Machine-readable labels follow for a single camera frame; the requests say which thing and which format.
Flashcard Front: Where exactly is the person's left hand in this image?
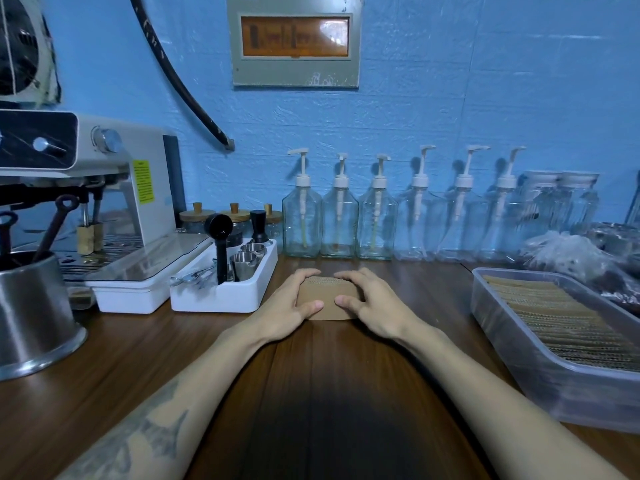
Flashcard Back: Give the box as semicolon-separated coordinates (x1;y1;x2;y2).
248;268;325;345

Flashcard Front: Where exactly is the person's right hand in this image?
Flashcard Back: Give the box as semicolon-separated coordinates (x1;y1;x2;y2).
333;267;427;343

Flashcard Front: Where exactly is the brown cardboard cup sleeve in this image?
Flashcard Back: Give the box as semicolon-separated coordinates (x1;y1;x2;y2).
297;276;362;321

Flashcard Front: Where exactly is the person's right forearm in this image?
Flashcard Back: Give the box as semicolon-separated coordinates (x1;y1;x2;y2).
394;325;628;480

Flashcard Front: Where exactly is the person's left forearm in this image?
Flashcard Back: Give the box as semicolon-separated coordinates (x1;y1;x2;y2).
55;322;282;480

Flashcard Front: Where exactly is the white accessory organizer tray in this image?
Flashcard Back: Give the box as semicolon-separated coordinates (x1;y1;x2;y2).
169;238;279;314

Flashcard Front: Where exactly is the row of glass pump bottles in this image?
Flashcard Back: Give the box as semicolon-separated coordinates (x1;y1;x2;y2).
281;145;528;264

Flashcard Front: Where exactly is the glass jar with wooden lid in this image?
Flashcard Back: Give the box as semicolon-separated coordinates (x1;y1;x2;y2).
178;202;217;236
220;202;252;248
263;203;284;240

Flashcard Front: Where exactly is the black coffee tamper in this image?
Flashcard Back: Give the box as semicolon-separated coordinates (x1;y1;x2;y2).
249;210;270;243

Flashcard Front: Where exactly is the metal cleaning tool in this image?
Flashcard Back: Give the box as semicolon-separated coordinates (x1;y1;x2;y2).
170;266;217;288

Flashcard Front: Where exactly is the clear plastic container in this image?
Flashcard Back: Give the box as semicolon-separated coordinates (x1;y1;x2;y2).
470;267;640;435

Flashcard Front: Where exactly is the stack of cardboard sleeves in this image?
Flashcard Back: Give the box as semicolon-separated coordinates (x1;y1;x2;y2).
482;275;640;373

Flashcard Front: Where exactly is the glass jar with white lid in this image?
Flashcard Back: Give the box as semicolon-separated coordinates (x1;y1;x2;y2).
557;171;601;235
520;170;563;245

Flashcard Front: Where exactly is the white espresso machine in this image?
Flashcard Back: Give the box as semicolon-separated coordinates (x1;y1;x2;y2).
0;109;187;281

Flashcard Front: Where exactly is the clear plastic bag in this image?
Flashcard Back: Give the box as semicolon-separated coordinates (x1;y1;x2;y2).
517;221;640;315

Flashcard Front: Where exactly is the grey electrical panel box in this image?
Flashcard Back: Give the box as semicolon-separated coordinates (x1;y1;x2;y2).
226;0;364;89

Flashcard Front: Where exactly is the stainless steel bucket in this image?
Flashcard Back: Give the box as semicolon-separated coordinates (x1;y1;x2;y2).
0;250;89;382

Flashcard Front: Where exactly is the black hose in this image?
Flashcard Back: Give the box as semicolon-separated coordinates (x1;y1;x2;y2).
128;0;236;151

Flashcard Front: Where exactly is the black long-handled utensil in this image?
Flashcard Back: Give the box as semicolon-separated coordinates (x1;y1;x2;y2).
32;195;81;263

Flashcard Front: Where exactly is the wall exhaust fan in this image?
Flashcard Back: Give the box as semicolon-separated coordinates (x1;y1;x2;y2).
0;0;63;107

